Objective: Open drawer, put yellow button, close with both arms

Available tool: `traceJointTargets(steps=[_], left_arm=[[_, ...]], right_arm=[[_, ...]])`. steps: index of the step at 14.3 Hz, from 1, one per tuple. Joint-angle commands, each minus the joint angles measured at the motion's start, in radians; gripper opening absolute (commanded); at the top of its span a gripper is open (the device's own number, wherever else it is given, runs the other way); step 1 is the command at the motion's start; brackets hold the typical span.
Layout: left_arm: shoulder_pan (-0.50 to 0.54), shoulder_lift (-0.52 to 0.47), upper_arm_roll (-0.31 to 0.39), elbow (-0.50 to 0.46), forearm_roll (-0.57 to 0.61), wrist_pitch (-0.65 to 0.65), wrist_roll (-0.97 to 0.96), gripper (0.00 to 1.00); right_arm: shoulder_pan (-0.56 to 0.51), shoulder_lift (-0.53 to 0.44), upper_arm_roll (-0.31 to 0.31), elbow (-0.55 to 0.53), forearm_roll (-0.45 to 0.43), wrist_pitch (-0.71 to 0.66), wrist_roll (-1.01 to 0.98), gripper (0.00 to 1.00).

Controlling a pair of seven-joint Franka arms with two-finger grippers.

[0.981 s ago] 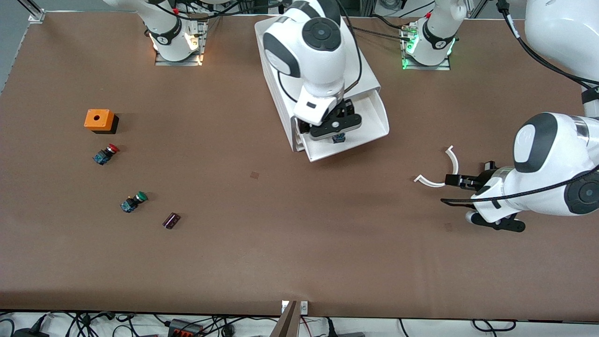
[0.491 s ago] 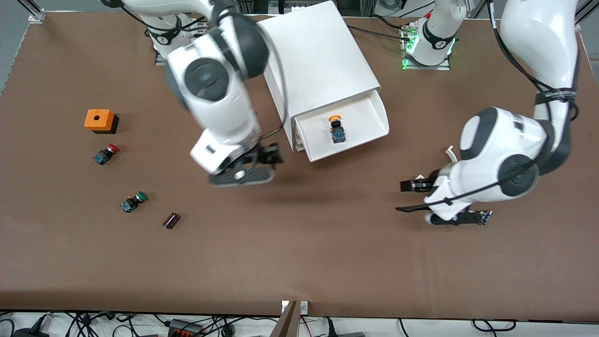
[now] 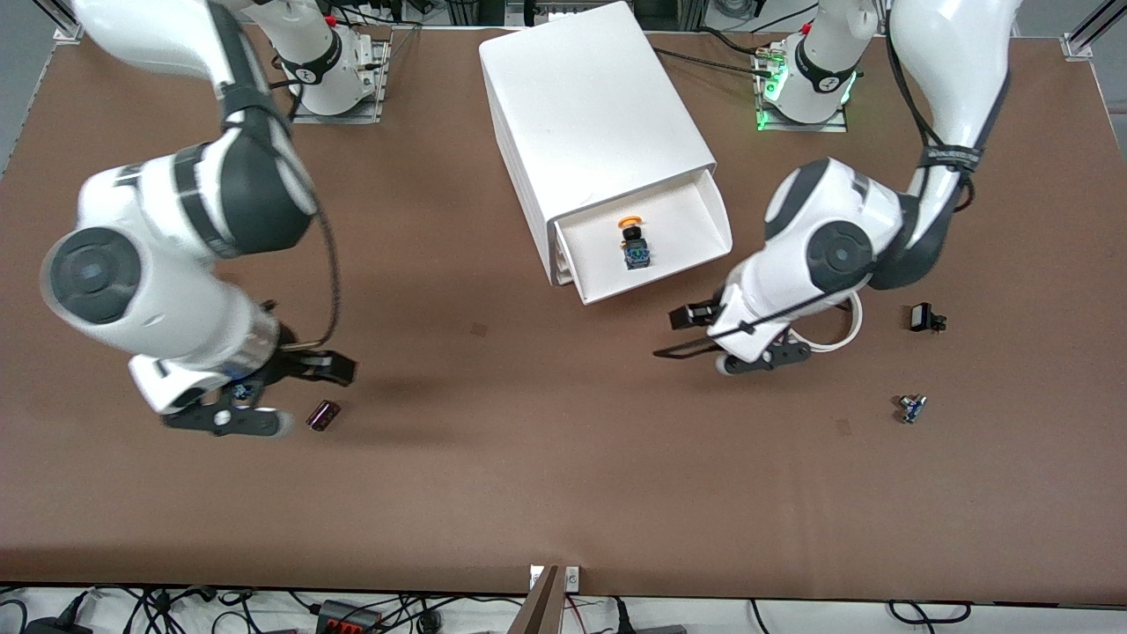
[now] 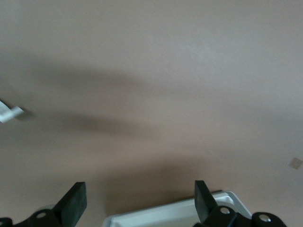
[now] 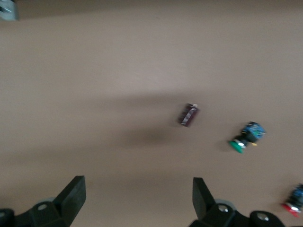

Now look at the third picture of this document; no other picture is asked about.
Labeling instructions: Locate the yellow push button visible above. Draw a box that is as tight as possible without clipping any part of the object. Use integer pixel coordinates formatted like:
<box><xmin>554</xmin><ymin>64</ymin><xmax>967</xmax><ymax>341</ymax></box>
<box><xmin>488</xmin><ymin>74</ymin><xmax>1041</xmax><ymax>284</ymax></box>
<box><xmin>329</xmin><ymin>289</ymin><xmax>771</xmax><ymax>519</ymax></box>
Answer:
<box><xmin>618</xmin><ymin>216</ymin><xmax>652</xmax><ymax>270</ymax></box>

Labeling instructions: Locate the white plastic drawer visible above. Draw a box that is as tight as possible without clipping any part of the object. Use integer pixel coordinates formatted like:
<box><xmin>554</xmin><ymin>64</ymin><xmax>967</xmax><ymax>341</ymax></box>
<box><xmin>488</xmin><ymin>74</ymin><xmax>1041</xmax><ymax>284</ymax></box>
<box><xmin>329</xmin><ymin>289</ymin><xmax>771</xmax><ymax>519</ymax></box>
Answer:
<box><xmin>553</xmin><ymin>169</ymin><xmax>733</xmax><ymax>306</ymax></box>

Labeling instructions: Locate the white drawer cabinet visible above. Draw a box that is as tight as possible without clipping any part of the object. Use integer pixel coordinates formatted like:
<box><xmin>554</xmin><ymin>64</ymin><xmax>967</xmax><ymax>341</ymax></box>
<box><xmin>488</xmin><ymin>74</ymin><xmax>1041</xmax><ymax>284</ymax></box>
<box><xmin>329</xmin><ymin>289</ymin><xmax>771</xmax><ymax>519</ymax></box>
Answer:
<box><xmin>478</xmin><ymin>0</ymin><xmax>717</xmax><ymax>287</ymax></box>

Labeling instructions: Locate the white curved plastic piece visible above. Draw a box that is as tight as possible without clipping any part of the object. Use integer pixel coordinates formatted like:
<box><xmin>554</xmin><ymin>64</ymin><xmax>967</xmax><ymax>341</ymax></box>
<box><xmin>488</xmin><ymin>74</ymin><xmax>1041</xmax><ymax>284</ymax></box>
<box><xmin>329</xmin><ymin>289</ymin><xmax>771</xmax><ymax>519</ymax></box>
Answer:
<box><xmin>792</xmin><ymin>291</ymin><xmax>864</xmax><ymax>353</ymax></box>

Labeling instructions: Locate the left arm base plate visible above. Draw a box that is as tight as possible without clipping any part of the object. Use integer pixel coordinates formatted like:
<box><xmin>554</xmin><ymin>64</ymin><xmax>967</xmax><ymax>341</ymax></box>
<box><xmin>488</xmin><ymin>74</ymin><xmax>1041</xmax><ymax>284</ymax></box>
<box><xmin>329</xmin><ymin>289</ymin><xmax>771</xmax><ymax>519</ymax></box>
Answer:
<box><xmin>755</xmin><ymin>44</ymin><xmax>851</xmax><ymax>134</ymax></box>

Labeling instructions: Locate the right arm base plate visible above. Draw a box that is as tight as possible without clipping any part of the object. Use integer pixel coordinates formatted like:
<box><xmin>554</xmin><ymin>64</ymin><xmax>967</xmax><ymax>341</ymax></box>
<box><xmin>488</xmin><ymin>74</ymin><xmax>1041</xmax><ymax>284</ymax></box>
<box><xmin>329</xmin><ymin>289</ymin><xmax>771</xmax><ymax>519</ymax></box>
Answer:
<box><xmin>291</xmin><ymin>40</ymin><xmax>390</xmax><ymax>125</ymax></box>

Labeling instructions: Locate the black table cable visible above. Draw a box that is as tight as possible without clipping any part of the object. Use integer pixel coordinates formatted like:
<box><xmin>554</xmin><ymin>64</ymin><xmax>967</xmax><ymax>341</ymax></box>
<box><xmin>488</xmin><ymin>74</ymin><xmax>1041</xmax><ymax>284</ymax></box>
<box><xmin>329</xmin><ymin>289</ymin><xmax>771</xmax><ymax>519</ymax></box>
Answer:
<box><xmin>656</xmin><ymin>46</ymin><xmax>776</xmax><ymax>78</ymax></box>

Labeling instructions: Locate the brown wooden post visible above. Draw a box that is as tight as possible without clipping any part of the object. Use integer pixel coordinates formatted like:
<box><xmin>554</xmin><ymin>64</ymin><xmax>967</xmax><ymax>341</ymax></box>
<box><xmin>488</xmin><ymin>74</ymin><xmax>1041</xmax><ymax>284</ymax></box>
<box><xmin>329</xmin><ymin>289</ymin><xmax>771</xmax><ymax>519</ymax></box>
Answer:
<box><xmin>506</xmin><ymin>565</ymin><xmax>564</xmax><ymax>634</ymax></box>

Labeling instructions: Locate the black looped cable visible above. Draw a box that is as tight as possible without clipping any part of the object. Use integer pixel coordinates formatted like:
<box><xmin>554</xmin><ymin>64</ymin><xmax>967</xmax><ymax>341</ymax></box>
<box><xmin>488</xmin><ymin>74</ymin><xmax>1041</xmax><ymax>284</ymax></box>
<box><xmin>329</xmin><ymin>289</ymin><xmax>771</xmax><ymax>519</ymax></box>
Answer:
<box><xmin>888</xmin><ymin>601</ymin><xmax>972</xmax><ymax>624</ymax></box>

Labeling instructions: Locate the aluminium frame corner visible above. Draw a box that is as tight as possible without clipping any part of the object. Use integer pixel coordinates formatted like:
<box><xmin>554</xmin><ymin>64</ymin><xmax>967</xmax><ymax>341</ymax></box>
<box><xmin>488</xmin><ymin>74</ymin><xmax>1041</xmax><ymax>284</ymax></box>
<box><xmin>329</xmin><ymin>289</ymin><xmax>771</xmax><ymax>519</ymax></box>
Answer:
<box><xmin>35</xmin><ymin>0</ymin><xmax>89</xmax><ymax>45</ymax></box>
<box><xmin>1061</xmin><ymin>0</ymin><xmax>1127</xmax><ymax>61</ymax></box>

